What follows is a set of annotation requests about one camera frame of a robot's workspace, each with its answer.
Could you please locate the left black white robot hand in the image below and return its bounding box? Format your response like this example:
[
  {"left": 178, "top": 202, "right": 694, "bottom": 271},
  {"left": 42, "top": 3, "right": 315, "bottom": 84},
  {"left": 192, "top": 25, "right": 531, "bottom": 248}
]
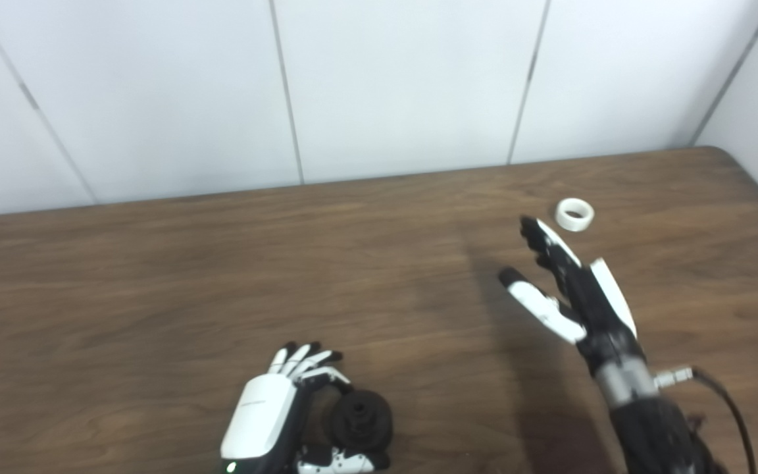
[{"left": 220, "top": 341, "right": 392, "bottom": 474}]

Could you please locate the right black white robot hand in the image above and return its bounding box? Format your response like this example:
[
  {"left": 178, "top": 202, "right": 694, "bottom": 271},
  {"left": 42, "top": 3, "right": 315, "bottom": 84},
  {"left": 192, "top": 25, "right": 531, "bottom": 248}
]
[{"left": 499, "top": 216, "right": 647, "bottom": 377}]

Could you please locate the white plastic ring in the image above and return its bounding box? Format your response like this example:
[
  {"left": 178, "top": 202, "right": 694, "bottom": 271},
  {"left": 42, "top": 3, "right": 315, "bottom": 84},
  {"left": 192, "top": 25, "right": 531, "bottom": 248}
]
[{"left": 555, "top": 198, "right": 595, "bottom": 232}]

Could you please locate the round black plastic part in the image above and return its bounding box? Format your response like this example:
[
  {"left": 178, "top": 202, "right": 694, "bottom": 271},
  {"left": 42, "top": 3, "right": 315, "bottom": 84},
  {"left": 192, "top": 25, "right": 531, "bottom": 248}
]
[{"left": 324, "top": 389, "right": 393, "bottom": 455}]

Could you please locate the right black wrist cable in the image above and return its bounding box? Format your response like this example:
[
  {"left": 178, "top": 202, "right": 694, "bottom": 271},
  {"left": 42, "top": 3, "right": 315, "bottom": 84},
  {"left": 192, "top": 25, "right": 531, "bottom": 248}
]
[{"left": 654, "top": 366, "right": 758, "bottom": 474}]

